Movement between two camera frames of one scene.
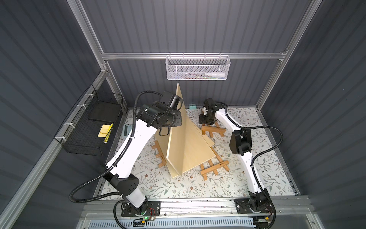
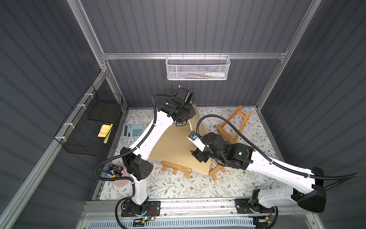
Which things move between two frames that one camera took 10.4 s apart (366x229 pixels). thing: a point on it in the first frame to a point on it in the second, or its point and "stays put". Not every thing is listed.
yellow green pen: (107, 134) stays put
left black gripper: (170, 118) to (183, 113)
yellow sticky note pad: (103, 130) stays put
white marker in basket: (215, 74) stays put
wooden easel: (211, 129) to (221, 129)
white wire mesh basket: (197, 67) stays put
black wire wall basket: (79, 134) stays put
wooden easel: (163, 162) to (175, 167)
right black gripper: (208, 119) to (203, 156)
